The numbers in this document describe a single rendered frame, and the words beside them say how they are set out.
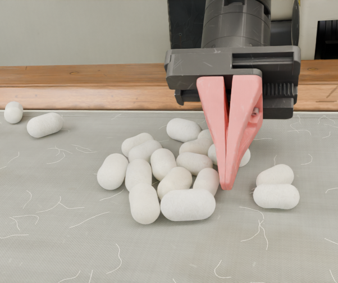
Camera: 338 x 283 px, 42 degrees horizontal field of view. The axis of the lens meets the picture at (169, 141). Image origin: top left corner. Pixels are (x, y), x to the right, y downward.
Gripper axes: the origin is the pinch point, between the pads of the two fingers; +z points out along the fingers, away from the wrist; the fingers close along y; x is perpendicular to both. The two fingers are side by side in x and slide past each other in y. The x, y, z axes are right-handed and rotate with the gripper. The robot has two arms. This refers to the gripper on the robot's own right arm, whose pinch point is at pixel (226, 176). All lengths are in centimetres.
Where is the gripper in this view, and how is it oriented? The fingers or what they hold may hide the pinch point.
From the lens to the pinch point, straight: 32.5
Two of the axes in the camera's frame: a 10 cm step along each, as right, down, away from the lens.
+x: 2.0, 4.3, 8.8
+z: -1.2, 9.0, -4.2
